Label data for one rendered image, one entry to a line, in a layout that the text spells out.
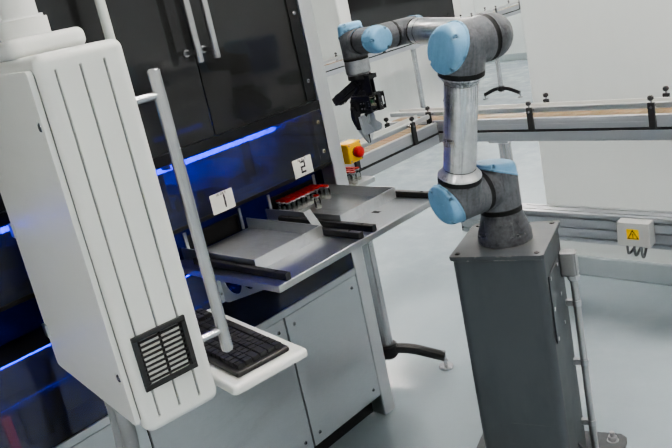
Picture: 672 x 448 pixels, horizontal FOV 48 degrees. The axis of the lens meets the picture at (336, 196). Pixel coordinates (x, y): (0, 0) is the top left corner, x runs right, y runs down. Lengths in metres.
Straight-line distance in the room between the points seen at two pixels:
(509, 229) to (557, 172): 1.63
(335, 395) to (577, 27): 1.87
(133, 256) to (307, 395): 1.27
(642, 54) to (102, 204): 2.49
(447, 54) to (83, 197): 0.89
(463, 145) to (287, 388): 1.06
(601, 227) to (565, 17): 1.00
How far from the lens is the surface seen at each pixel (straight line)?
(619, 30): 3.43
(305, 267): 1.99
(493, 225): 2.12
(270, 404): 2.52
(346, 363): 2.73
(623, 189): 3.61
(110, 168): 1.45
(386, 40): 2.16
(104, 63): 1.45
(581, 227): 3.07
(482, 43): 1.85
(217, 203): 2.26
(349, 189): 2.55
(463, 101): 1.89
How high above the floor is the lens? 1.56
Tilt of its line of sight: 15 degrees down
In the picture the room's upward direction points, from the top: 12 degrees counter-clockwise
